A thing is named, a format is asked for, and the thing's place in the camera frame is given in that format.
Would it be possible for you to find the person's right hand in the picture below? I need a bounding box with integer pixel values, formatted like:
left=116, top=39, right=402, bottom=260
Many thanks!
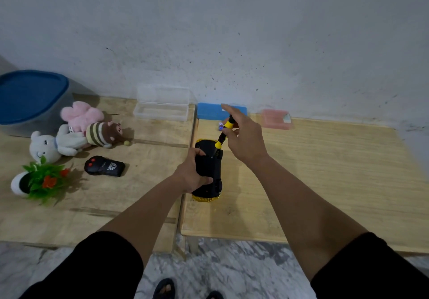
left=220, top=103, right=270, bottom=167

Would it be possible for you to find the person's left hand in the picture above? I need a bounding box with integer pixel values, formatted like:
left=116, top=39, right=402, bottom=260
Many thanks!
left=171, top=147, right=214, bottom=194

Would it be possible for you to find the gold toy car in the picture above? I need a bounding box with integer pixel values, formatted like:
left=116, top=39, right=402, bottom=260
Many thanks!
left=191, top=138, right=224, bottom=203

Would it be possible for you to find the yellow black screwdriver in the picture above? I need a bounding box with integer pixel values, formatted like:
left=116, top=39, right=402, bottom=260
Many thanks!
left=211, top=115, right=236, bottom=158

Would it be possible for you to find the pink plastic box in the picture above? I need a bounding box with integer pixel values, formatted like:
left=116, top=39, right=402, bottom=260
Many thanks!
left=261, top=108, right=292, bottom=130

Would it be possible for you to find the blue plastic box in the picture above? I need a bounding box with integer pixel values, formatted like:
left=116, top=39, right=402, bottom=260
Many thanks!
left=197, top=102, right=248, bottom=121

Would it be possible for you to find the clear plastic box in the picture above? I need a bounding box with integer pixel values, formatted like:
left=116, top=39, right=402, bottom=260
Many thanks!
left=133, top=84, right=191, bottom=122

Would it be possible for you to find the person's left forearm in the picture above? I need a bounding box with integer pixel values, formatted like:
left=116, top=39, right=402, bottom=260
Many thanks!
left=97, top=176, right=187, bottom=269

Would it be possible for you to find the person's right forearm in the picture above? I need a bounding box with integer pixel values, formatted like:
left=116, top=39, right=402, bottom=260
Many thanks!
left=248, top=154, right=369, bottom=281

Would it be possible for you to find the brown striped plush toy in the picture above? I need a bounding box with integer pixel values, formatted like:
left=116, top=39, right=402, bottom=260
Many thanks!
left=85, top=121, right=131, bottom=149

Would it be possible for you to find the person's left black sandal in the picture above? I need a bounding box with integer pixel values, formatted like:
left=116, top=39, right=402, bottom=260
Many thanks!
left=152, top=278, right=176, bottom=299

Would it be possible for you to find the pink plush toy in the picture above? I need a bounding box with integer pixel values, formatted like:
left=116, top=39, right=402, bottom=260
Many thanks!
left=60, top=100, right=105, bottom=134

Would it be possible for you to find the person's black left sleeve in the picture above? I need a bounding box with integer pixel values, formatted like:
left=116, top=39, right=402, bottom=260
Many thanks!
left=18, top=231, right=145, bottom=299

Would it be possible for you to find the person's black sleeve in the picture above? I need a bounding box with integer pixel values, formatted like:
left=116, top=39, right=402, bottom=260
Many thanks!
left=18, top=231, right=145, bottom=299
left=310, top=231, right=429, bottom=299

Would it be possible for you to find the white plush rabbit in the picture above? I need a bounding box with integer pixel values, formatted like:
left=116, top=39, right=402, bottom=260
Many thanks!
left=29, top=124, right=88, bottom=164

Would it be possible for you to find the person's black right sleeve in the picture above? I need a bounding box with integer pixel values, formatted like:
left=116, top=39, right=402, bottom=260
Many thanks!
left=310, top=231, right=429, bottom=299

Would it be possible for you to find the black remote controller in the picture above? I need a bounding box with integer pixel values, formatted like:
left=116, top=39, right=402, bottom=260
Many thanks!
left=84, top=155, right=126, bottom=178

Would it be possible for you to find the artificial plant in white pot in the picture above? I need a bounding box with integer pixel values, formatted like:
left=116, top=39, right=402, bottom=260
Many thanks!
left=10, top=156, right=72, bottom=206

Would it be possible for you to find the grey bin with blue lid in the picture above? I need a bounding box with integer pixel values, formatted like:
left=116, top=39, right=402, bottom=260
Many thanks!
left=0, top=70, right=74, bottom=138

